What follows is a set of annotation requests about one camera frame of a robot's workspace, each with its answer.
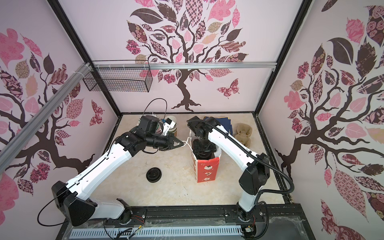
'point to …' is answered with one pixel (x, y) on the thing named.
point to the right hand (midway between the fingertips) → (202, 150)
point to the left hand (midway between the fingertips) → (182, 147)
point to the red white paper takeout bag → (205, 170)
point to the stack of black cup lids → (153, 174)
